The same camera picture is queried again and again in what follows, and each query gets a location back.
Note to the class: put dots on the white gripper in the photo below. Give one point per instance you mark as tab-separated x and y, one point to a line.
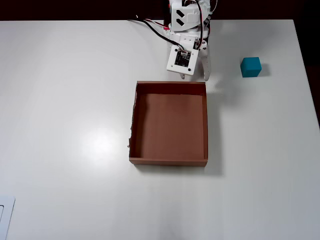
206	65

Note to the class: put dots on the blue cube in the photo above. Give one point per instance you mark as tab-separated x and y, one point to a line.
250	67

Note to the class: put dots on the brown cardboard box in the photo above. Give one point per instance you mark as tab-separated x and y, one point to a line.
172	125

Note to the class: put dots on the red table clamp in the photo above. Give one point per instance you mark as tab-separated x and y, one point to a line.
166	27

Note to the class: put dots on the white flat panel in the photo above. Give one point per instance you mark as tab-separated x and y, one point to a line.
6	215

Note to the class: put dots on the white gripper camera board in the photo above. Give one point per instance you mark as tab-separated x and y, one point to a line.
182	60

